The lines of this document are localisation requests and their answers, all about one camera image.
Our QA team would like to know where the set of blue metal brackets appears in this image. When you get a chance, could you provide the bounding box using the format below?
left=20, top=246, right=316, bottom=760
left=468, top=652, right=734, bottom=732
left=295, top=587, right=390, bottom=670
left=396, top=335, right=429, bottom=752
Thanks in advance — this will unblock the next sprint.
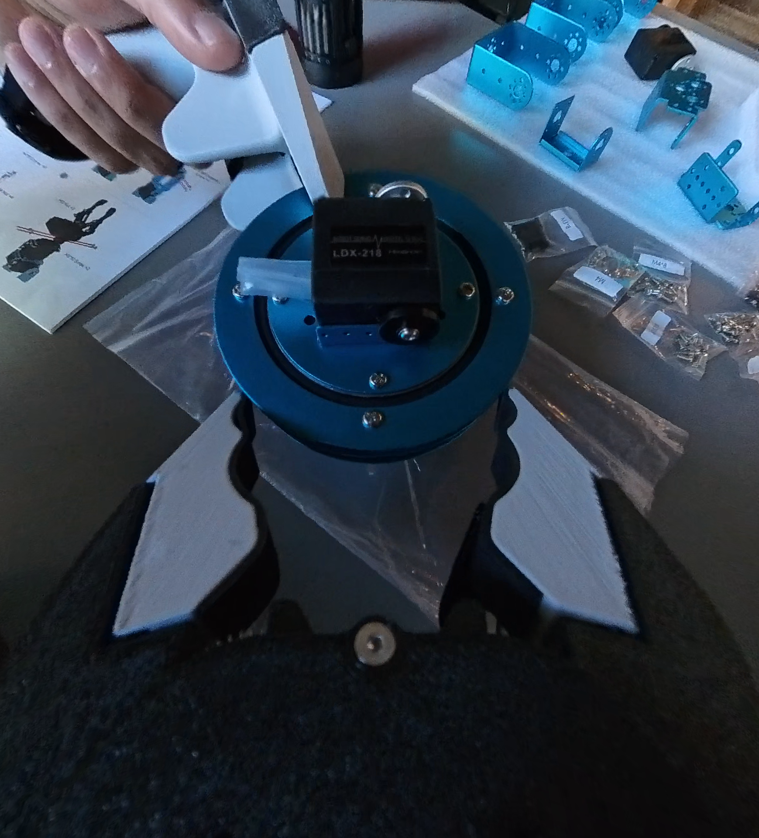
left=467, top=0, right=759, bottom=231

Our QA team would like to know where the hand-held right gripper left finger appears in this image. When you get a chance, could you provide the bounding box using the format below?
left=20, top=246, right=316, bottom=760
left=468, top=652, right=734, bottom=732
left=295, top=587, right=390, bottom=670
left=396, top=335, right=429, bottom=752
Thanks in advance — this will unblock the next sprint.
left=112, top=398, right=282, bottom=639

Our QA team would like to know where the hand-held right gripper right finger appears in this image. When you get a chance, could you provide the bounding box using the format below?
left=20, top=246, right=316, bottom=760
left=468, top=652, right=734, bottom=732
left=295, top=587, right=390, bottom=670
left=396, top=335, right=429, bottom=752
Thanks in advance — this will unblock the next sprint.
left=440, top=389, right=639, bottom=635

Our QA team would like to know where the white instruction booklet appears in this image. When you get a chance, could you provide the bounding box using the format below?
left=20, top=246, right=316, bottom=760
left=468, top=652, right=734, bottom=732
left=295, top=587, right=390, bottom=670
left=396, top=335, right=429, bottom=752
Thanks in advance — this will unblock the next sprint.
left=0, top=92, right=334, bottom=335

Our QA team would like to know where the white foam sheet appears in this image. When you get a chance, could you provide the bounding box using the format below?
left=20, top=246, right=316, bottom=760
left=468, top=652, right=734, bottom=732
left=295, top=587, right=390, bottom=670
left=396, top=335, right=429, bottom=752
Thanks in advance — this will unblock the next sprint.
left=412, top=0, right=759, bottom=289

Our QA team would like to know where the black perforated cylinder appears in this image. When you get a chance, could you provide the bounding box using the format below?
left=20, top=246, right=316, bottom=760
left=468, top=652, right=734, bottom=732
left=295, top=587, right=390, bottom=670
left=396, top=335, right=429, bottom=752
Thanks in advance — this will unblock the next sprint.
left=294, top=0, right=364, bottom=89

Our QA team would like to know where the pile of small screw bags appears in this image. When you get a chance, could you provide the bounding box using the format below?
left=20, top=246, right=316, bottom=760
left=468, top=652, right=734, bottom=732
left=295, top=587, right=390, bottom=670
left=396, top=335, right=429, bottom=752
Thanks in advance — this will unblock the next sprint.
left=507, top=208, right=759, bottom=413

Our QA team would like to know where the black servo motor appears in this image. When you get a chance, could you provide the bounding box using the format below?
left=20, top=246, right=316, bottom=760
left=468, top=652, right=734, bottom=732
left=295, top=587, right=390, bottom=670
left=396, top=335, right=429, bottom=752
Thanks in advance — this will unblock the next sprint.
left=310, top=196, right=446, bottom=344
left=625, top=25, right=697, bottom=81

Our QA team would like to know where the clear plastic bag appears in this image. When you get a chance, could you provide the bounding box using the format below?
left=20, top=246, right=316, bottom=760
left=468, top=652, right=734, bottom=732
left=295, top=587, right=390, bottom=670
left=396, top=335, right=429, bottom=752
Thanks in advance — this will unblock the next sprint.
left=83, top=229, right=689, bottom=623

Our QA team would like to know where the person's left hand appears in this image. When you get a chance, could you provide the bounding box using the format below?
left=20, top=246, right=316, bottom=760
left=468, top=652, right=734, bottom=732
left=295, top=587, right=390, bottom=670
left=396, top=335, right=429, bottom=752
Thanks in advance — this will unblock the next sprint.
left=0, top=0, right=244, bottom=176

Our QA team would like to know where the dark grey desk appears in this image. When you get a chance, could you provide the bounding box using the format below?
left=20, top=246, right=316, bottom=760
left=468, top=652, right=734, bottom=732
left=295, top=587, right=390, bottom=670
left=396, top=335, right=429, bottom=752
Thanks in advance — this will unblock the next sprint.
left=0, top=0, right=759, bottom=662

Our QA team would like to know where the small clear plastic piece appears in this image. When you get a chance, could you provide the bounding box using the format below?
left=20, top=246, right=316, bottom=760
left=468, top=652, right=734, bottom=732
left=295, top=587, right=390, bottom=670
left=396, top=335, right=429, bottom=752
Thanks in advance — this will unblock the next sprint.
left=235, top=257, right=315, bottom=302

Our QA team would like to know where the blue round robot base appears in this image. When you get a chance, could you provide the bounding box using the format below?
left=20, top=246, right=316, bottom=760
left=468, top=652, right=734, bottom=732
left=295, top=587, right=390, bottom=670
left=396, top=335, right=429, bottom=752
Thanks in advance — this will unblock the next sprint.
left=212, top=172, right=527, bottom=459

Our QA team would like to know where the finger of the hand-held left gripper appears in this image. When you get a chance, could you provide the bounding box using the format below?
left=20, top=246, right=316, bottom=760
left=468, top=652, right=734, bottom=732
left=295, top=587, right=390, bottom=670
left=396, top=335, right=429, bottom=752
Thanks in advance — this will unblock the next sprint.
left=251, top=33, right=346, bottom=200
left=221, top=152, right=311, bottom=231

